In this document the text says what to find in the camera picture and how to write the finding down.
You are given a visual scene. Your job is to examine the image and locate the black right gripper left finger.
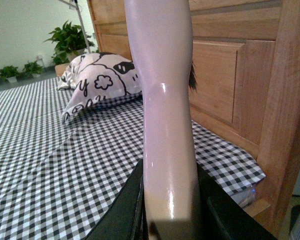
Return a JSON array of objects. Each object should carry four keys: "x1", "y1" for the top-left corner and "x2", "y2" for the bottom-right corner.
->
[{"x1": 86, "y1": 159, "x2": 144, "y2": 240}]

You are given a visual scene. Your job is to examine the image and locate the small green potted plant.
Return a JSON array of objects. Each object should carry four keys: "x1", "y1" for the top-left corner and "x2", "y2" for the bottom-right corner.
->
[
  {"x1": 22, "y1": 60, "x2": 44, "y2": 77},
  {"x1": 0, "y1": 65, "x2": 20, "y2": 83}
]

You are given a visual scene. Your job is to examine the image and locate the black white cartoon pillow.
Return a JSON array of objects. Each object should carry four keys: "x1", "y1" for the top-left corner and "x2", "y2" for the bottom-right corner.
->
[{"x1": 57, "y1": 52, "x2": 142, "y2": 124}]

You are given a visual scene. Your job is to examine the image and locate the large green potted plant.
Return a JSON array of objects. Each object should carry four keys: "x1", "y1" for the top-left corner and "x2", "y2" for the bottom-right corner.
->
[{"x1": 44, "y1": 20, "x2": 87, "y2": 65}]

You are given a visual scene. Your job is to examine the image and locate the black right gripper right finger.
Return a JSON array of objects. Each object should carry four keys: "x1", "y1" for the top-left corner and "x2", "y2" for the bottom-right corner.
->
[{"x1": 196, "y1": 164, "x2": 276, "y2": 240}]

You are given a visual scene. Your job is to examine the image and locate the wooden bed headboard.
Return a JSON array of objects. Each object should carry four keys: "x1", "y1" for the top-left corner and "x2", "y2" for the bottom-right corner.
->
[{"x1": 86, "y1": 0, "x2": 300, "y2": 238}]

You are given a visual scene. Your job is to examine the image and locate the black white checkered bedsheet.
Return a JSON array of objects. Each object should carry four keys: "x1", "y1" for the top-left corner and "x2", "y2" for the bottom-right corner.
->
[{"x1": 0, "y1": 76, "x2": 267, "y2": 240}]

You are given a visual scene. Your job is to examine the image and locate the white metal stand pole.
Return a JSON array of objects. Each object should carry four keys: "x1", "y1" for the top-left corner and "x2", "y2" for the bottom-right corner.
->
[{"x1": 58, "y1": 0, "x2": 91, "y2": 54}]

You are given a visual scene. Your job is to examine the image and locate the pink hand brush black bristles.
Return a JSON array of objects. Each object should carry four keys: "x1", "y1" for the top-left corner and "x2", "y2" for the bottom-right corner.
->
[{"x1": 124, "y1": 0, "x2": 203, "y2": 240}]

